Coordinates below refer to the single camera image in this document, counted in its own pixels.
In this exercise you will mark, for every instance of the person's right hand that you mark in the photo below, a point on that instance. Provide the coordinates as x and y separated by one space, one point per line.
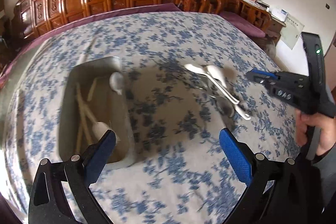
326 124

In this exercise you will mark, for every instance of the metal spoon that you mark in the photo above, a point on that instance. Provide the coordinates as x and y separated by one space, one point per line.
222 103

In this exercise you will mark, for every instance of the white wall panel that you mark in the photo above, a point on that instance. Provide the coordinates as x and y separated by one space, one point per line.
291 33

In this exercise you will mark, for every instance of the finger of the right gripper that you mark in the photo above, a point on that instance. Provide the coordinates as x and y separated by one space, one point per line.
258 76

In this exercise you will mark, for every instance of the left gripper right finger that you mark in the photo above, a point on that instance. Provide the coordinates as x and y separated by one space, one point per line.
286 191

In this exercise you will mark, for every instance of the wooden side table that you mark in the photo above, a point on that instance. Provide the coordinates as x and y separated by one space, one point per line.
260 18

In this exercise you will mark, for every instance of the grey sleeve forearm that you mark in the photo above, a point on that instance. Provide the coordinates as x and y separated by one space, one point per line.
325 163

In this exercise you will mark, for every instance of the light bamboo chopstick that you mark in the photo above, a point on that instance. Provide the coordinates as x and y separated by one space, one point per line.
92 90
83 119

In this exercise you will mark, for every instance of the metal rectangular tray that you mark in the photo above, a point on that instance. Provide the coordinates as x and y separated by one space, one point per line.
106 110

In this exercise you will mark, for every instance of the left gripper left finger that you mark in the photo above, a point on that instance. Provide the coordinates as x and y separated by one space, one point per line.
48 203

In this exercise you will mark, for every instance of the purple seat cushion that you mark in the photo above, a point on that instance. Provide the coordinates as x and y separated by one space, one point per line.
243 25

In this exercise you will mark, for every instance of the white ceramic spoon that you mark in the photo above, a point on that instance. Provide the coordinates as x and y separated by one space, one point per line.
116 82
218 74

